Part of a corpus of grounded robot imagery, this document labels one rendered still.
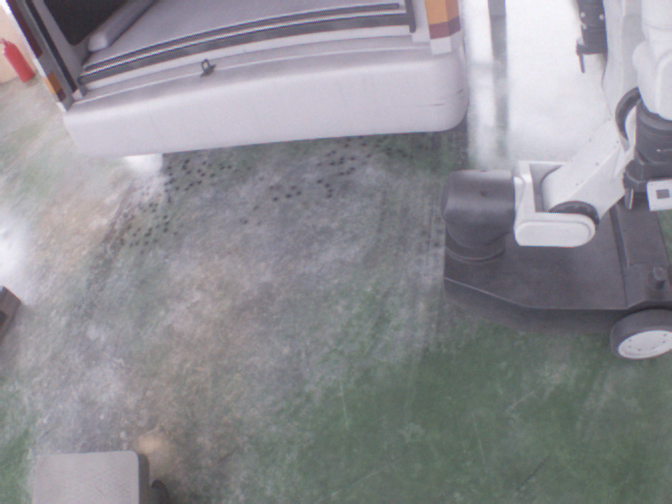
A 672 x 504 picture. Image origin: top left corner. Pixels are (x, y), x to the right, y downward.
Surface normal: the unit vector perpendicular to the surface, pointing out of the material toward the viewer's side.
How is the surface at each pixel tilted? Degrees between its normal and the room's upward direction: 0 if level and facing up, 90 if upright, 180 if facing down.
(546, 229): 90
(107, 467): 0
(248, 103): 85
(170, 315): 0
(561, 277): 0
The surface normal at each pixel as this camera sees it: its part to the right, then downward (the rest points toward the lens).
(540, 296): -0.24, -0.57
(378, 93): -0.15, 0.79
